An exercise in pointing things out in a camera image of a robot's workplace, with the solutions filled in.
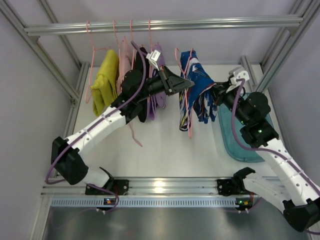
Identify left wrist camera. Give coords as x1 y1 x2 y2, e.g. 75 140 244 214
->
146 50 161 69

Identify yellow trousers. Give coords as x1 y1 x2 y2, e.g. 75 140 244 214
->
90 49 119 116

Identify aluminium front rail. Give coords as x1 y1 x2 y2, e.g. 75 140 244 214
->
41 175 312 200

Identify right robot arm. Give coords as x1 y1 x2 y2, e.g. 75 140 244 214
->
210 79 320 232

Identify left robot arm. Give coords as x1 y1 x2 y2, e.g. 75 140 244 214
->
51 65 194 190

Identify pink hanger of blue trousers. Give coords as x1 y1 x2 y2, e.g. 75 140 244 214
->
174 47 193 139

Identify pink hanger of yellow trousers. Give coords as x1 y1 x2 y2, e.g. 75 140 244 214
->
84 20 112 104

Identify pink hanger of black trousers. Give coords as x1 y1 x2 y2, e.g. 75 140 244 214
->
129 19 136 70

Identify pink hanger of purple trousers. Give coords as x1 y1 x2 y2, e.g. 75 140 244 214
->
148 18 153 53

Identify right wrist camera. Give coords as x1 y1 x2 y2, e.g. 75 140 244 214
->
228 67 250 89

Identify blue patterned trousers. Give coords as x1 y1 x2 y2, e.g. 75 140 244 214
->
179 50 217 132

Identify aluminium hanging rail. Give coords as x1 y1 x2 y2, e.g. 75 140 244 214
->
24 14 303 36

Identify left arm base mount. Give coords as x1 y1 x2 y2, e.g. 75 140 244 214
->
85 179 130 196

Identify grey slotted cable duct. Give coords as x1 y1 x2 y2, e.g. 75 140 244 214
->
51 197 253 208

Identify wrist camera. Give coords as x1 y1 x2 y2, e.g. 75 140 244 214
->
228 67 250 89
146 50 161 69

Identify purple trousers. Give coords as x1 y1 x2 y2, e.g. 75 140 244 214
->
147 43 166 121

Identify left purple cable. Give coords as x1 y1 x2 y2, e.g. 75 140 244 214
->
44 40 147 213

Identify pink trousers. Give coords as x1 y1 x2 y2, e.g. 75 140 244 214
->
115 35 144 147

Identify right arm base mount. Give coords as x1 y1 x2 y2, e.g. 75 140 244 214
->
216 177 248 197

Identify teal plastic bin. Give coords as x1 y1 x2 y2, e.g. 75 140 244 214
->
218 92 279 163

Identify black trousers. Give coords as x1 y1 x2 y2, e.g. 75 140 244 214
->
133 46 151 124

